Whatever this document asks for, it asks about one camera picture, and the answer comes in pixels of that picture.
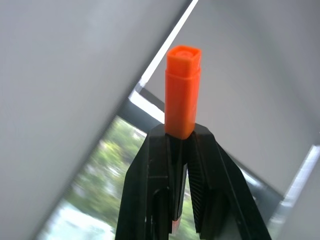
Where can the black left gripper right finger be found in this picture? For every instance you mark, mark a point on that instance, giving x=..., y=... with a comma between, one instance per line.
x=212, y=180

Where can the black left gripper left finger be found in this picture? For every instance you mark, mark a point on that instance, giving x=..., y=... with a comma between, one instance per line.
x=145, y=180

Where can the dark window frame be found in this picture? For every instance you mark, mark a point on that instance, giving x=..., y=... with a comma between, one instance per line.
x=143, y=110

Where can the orange capped black pen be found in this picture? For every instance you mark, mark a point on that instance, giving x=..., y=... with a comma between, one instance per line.
x=183, y=95

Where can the grey roller window blind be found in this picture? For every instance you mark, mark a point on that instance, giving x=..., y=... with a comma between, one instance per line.
x=62, y=87
x=250, y=82

